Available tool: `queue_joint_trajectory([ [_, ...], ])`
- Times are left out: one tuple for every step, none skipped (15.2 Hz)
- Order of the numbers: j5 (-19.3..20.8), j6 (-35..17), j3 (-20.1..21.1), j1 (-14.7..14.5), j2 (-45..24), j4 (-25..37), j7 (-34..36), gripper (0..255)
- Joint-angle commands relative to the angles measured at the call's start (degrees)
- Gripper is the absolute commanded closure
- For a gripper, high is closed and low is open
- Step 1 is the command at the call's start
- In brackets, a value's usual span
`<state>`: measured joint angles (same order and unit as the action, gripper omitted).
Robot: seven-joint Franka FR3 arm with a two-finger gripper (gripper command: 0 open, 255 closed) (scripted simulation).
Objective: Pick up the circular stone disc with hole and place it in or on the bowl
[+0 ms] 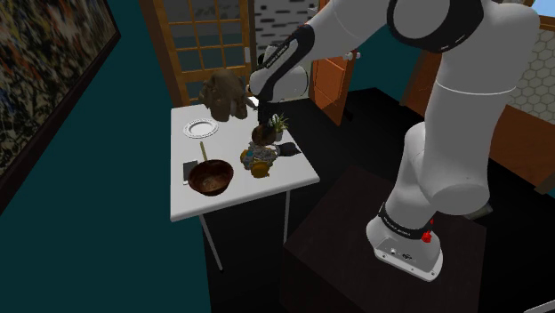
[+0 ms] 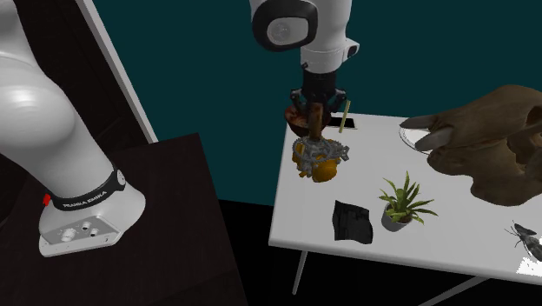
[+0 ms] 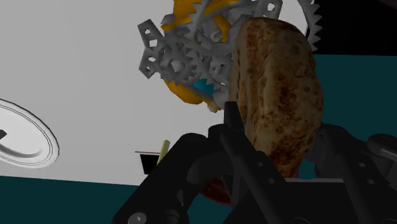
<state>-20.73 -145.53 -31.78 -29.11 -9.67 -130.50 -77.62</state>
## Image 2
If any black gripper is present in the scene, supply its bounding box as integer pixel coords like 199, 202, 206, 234
289, 69, 347, 114

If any yellow-green stick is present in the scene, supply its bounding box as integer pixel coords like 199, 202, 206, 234
338, 99, 352, 134

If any brown bowl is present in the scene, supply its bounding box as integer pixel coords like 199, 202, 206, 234
283, 104, 332, 139

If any black flat rectangle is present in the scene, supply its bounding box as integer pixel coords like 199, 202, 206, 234
327, 116, 357, 130

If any yellow cup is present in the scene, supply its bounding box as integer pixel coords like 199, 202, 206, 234
291, 139, 340, 183

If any white plate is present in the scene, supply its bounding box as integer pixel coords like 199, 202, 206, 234
398, 123, 438, 155

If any black crumpled cloth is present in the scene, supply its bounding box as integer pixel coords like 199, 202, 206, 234
331, 199, 375, 246

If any green plant in grey pot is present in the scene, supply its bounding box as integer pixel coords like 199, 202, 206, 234
378, 170, 440, 233

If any brown horned animal skull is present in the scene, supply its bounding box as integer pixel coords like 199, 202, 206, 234
399, 83, 542, 208

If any white table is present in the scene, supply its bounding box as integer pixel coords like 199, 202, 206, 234
268, 111, 542, 306

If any dark robot stand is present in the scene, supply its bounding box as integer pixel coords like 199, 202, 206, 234
0, 132, 249, 306

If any grey insect figure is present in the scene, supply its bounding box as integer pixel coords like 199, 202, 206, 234
503, 219, 542, 263

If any wire whisk with brown handle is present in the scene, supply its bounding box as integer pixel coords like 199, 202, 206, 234
292, 101, 351, 178

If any white door frame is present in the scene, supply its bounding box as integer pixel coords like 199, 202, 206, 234
75, 0, 160, 144

